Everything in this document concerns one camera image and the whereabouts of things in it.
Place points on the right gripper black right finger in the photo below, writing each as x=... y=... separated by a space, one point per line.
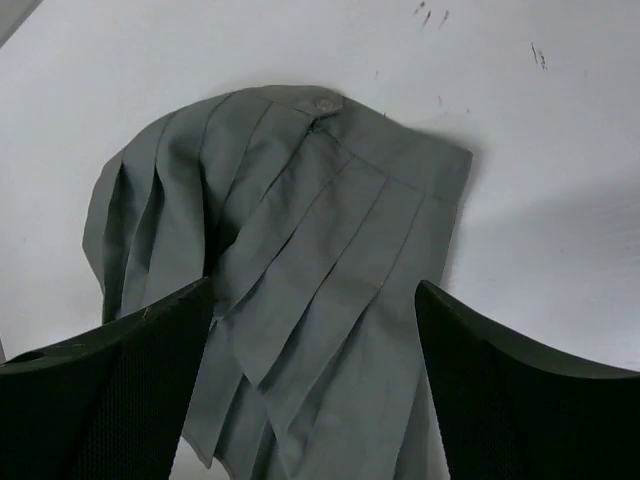
x=511 y=407

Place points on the grey pleated skirt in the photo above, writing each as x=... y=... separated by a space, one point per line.
x=315 y=218

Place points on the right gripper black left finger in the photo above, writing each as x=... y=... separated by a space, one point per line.
x=109 y=403

